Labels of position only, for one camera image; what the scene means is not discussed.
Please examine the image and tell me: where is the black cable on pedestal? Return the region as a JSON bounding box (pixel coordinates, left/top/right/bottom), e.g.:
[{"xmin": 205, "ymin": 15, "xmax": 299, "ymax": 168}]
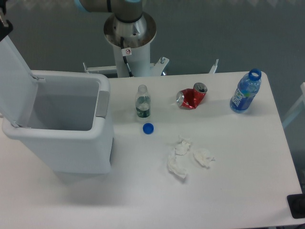
[{"xmin": 120, "ymin": 37, "xmax": 134, "ymax": 77}]

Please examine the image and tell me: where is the crumpled white tissue lower left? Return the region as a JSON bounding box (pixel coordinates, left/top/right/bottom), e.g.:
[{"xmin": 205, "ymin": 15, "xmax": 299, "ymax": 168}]
[{"xmin": 167, "ymin": 155, "xmax": 187, "ymax": 179}]

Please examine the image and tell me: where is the white table support frame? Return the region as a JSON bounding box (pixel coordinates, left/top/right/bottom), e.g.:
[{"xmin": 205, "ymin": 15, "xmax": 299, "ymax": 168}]
[{"xmin": 82, "ymin": 56, "xmax": 220, "ymax": 77}]

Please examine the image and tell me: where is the white frame at right edge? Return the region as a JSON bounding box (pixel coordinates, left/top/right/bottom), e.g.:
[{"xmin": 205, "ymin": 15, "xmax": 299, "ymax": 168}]
[{"xmin": 282, "ymin": 82, "xmax": 305, "ymax": 129}]

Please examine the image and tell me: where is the crushed red soda can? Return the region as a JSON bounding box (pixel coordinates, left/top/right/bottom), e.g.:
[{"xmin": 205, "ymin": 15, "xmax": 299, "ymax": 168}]
[{"xmin": 176, "ymin": 82, "xmax": 208, "ymax": 109}]

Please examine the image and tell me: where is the white plastic trash can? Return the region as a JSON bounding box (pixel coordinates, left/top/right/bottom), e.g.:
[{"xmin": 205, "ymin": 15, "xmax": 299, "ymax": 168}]
[{"xmin": 2, "ymin": 71, "xmax": 114, "ymax": 174}]

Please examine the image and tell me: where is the white trash can lid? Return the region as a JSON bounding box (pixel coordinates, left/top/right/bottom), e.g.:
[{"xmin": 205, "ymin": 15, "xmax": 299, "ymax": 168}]
[{"xmin": 0, "ymin": 36, "xmax": 45, "ymax": 127}]

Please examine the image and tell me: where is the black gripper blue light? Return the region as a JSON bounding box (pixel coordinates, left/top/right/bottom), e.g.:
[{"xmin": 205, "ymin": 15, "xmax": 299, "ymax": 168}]
[{"xmin": 0, "ymin": 0, "xmax": 13, "ymax": 41}]

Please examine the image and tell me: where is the crumpled white tissue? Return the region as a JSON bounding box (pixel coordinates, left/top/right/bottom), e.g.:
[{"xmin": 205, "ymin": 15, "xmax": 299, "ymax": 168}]
[
  {"xmin": 193, "ymin": 148, "xmax": 215, "ymax": 169},
  {"xmin": 167, "ymin": 155, "xmax": 187, "ymax": 179},
  {"xmin": 174, "ymin": 135, "xmax": 191, "ymax": 156}
]

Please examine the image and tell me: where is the blue plastic water bottle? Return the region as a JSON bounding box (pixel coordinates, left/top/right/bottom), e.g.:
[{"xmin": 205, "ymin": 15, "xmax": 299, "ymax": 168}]
[{"xmin": 230, "ymin": 68, "xmax": 262, "ymax": 114}]

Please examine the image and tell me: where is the blue bottle cap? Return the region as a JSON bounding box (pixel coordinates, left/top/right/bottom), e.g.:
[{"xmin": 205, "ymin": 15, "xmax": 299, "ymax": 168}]
[{"xmin": 142, "ymin": 123, "xmax": 154, "ymax": 135}]

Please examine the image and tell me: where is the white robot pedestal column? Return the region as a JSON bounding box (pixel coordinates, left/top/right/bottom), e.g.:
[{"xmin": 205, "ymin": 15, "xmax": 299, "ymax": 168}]
[{"xmin": 103, "ymin": 12, "xmax": 156, "ymax": 69}]

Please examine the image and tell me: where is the crumpled white tissue right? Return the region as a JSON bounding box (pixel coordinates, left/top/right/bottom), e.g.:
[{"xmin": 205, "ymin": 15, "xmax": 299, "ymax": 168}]
[{"xmin": 193, "ymin": 148, "xmax": 215, "ymax": 169}]

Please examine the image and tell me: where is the black device at table corner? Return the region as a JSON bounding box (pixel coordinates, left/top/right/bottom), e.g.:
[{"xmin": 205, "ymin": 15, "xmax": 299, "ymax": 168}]
[{"xmin": 287, "ymin": 194, "xmax": 305, "ymax": 219}]

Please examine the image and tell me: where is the crumpled white tissue upper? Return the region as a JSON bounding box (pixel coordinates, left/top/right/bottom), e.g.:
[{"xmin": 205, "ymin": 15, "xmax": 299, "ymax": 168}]
[{"xmin": 174, "ymin": 135, "xmax": 191, "ymax": 156}]

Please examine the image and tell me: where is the clear green-label plastic bottle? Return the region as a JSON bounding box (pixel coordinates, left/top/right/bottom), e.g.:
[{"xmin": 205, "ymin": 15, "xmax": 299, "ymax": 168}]
[{"xmin": 135, "ymin": 84, "xmax": 151, "ymax": 118}]

